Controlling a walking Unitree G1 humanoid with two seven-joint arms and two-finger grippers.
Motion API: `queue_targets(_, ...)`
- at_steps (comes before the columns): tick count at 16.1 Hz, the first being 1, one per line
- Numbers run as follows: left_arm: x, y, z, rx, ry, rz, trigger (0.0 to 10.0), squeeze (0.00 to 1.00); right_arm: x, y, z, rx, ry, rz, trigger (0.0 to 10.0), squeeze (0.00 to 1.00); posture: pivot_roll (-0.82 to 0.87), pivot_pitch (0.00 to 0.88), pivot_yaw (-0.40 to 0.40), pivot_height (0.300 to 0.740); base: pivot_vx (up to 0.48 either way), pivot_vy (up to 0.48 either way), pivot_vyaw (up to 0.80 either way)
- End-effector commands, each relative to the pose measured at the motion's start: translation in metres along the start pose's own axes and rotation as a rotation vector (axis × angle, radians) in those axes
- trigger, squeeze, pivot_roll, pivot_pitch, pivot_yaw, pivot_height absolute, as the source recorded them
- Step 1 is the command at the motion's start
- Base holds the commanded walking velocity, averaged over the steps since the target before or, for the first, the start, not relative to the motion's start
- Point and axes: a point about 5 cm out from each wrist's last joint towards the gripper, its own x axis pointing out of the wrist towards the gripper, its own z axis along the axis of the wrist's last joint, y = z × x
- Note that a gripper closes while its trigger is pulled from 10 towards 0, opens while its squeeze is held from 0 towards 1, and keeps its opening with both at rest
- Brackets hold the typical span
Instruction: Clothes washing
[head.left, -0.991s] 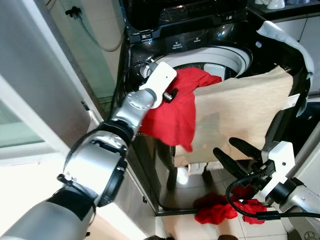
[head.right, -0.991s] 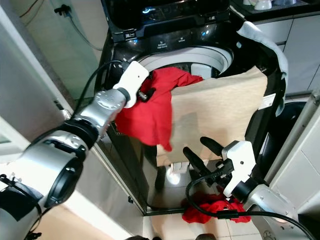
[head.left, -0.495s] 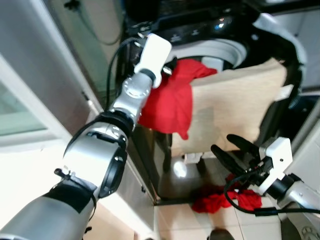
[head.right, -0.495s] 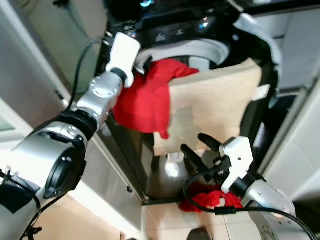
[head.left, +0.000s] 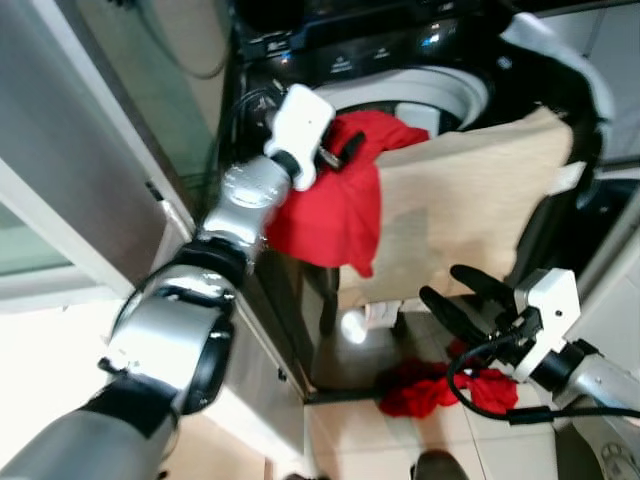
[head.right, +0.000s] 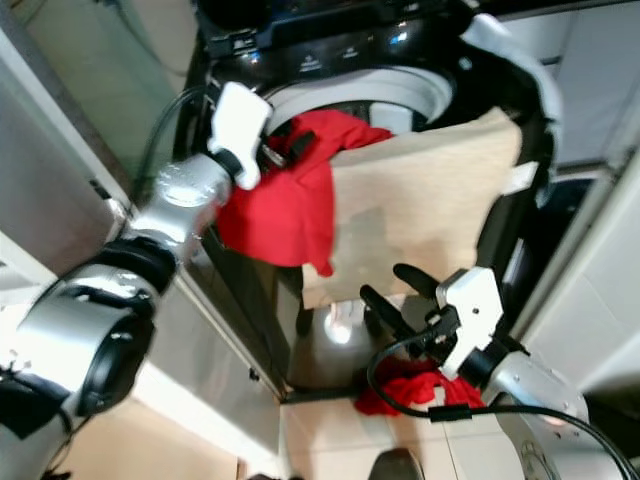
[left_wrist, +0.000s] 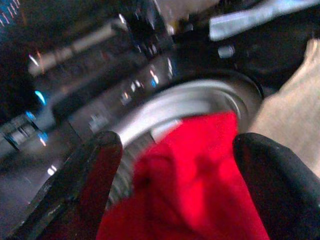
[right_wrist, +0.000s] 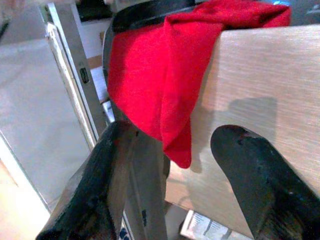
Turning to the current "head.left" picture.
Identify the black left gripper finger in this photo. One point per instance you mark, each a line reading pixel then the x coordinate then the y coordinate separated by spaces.
pixel 352 148

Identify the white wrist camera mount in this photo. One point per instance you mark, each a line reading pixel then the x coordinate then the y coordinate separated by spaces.
pixel 300 125
pixel 550 300

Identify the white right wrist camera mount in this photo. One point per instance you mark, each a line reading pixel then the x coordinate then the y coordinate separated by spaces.
pixel 550 300

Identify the grey washer lid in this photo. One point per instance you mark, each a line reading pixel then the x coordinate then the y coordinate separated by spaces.
pixel 570 70

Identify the red garment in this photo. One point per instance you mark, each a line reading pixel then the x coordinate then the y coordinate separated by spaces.
pixel 420 390
pixel 335 220

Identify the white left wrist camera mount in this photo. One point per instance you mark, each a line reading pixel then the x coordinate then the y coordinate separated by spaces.
pixel 300 125

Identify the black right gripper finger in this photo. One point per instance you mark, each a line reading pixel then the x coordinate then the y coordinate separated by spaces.
pixel 448 313
pixel 482 283

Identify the black washing machine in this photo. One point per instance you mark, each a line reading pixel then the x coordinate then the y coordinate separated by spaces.
pixel 330 60

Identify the dark robot foot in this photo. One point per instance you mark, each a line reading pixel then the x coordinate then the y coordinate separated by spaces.
pixel 440 468

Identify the beige cloth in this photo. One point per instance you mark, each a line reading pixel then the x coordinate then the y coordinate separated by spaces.
pixel 470 200

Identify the green glass pane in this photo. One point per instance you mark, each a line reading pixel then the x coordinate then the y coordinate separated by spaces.
pixel 150 80

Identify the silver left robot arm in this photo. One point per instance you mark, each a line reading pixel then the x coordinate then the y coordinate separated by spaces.
pixel 170 330

